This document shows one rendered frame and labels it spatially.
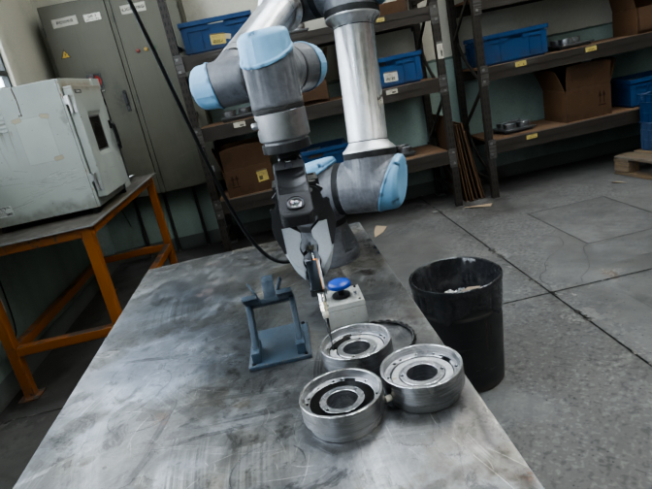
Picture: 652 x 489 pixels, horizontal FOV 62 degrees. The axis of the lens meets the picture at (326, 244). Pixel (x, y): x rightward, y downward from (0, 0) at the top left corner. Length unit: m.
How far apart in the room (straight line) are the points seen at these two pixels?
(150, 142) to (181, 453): 3.90
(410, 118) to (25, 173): 3.08
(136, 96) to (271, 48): 3.77
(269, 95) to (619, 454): 1.50
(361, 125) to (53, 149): 1.99
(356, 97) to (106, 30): 3.55
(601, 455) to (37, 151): 2.59
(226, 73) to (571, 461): 1.46
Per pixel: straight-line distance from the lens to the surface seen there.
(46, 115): 2.89
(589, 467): 1.85
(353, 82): 1.16
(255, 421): 0.76
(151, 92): 4.50
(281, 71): 0.77
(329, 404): 0.72
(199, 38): 4.19
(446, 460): 0.64
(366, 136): 1.15
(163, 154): 4.52
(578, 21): 5.39
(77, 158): 2.87
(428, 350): 0.77
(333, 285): 0.92
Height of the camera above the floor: 1.21
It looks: 17 degrees down
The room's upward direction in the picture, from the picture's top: 12 degrees counter-clockwise
